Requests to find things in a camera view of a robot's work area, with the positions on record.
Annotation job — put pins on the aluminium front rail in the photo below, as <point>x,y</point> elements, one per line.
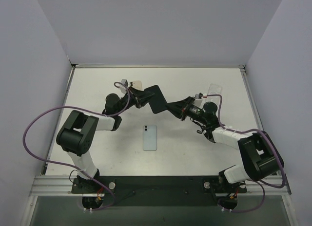
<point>65,185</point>

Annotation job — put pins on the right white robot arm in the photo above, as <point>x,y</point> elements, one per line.
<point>259,155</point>

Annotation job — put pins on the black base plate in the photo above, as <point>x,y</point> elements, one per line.
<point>156,198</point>

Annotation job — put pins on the black cased phone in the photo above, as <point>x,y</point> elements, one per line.
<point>157,101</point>

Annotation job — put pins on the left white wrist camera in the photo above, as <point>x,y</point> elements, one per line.
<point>123,86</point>

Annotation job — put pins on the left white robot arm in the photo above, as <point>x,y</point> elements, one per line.
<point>77,133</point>

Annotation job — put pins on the light blue phone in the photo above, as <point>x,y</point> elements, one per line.
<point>150,138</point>

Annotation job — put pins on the clear phone case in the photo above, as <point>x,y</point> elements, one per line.
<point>213,91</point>

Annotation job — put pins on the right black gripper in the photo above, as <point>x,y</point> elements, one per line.
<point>183,109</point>

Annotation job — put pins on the beige cased phone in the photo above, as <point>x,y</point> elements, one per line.
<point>137,84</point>

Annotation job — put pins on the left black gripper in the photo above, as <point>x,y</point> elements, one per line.
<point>138,101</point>

